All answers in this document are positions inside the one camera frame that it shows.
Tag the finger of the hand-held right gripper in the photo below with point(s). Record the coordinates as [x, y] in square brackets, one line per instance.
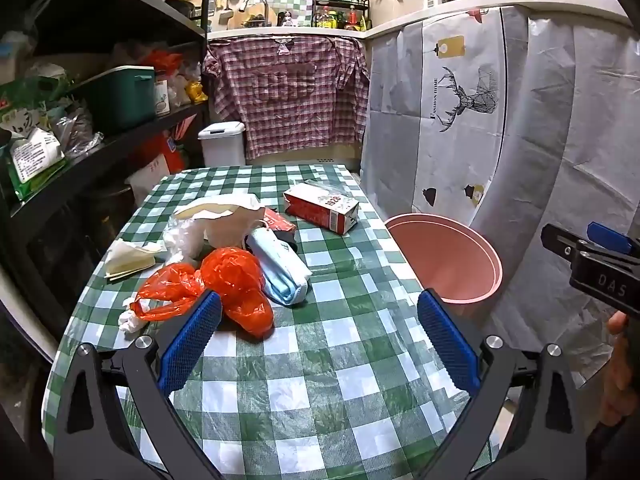
[557, 240]
[605, 235]

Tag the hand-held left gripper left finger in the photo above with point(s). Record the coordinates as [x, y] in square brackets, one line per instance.
[192, 340]

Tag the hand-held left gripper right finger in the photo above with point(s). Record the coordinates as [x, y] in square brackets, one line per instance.
[447, 340]

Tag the pink plastic bin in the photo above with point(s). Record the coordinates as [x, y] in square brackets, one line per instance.
[440, 260]

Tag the orange plastic bag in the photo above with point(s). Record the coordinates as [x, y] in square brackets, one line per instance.
[235, 270]

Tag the clear plastic wrapper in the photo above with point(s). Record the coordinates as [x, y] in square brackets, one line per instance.
[315, 183]

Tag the person's right hand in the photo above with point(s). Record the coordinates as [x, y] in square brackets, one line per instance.
[622, 370]

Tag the crumpled white tissue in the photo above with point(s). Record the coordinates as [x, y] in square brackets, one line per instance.
[131, 321]

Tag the beige paper napkin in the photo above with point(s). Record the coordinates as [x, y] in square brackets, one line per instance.
[130, 260]

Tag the clear plastic bag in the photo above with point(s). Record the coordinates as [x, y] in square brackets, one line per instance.
[182, 237]

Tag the grey deer printed sheet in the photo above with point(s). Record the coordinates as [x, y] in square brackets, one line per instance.
[500, 135]

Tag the green checked tablecloth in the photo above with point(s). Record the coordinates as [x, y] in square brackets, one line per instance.
[325, 360]

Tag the cream paper bag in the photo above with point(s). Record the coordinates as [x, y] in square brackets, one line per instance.
[225, 220]

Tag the red and white small packet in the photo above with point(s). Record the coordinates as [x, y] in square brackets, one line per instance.
[277, 220]

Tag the white sack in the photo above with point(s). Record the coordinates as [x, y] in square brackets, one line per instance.
[147, 180]

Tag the red and white carton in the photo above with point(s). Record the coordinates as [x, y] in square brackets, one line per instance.
[320, 207]

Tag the red orange sack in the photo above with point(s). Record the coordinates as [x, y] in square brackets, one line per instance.
[167, 152]

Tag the white pedal bin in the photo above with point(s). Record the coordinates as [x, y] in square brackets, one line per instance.
[222, 147]

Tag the green white food packet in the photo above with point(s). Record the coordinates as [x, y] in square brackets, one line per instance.
[30, 160]

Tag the clear bag of dried goods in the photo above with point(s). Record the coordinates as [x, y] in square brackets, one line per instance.
[75, 127]

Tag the white labelled can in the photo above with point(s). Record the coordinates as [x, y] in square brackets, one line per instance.
[161, 95]

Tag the red plaid shirt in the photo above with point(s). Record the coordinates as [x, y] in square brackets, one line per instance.
[285, 110]

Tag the teal storage box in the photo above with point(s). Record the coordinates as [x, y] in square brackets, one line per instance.
[120, 102]

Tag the yellow plastic bag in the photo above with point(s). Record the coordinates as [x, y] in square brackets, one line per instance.
[196, 91]

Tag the white kitchen counter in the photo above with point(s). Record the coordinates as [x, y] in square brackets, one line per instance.
[400, 22]

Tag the orange bag on shelf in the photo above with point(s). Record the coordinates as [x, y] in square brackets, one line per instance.
[162, 62]

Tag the black spice rack with bottles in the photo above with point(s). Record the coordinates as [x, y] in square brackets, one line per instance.
[342, 15]

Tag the black pot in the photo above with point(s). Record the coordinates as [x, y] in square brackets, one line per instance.
[180, 7]

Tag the pink soap bottle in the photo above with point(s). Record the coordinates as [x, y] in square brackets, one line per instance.
[286, 19]

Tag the black shelf rack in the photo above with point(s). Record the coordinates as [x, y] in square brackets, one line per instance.
[125, 7]

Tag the chrome faucet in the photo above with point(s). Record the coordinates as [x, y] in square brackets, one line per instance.
[255, 0]

